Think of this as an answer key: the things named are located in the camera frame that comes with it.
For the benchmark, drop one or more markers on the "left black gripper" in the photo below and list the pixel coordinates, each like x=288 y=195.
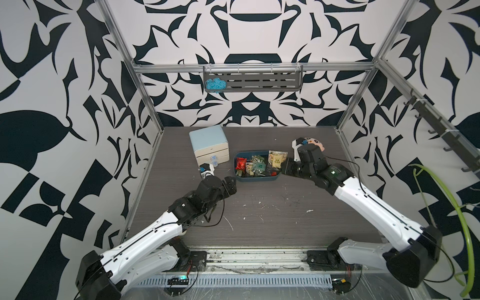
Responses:
x=229 y=187

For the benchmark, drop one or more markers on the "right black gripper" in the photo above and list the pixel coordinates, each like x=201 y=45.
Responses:
x=285 y=167

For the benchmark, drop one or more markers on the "teal label black tea bag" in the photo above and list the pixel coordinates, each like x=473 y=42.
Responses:
x=259 y=164

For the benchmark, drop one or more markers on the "teal plastic storage box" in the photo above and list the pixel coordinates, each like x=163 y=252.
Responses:
x=248 y=155

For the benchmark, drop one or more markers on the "small red tea bag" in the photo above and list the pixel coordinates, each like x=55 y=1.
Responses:
x=241 y=163

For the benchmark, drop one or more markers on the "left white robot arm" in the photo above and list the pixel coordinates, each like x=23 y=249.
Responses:
x=157 y=248

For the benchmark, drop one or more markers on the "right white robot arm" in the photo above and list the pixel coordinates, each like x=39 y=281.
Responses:
x=411 y=250

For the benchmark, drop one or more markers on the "light blue drawer box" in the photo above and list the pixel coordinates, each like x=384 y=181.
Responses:
x=210 y=145

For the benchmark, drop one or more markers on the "pink baby plush doll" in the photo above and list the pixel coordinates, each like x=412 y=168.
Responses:
x=313 y=141

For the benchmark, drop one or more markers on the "cyan crumpled cloth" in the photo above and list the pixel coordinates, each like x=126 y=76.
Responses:
x=215 y=85

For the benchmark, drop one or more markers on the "green hoop tube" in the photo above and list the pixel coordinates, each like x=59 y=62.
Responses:
x=442 y=208

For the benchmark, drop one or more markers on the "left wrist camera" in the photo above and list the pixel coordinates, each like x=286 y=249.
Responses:
x=206 y=170

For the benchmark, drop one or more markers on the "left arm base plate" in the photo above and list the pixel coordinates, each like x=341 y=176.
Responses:
x=195 y=258

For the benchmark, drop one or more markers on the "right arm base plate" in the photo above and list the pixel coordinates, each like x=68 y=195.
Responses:
x=323 y=260

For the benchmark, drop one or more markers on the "grey wall shelf rack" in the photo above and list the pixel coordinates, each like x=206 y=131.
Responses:
x=243 y=78

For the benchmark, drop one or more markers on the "black wall hook rail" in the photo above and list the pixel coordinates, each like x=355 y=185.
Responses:
x=442 y=128

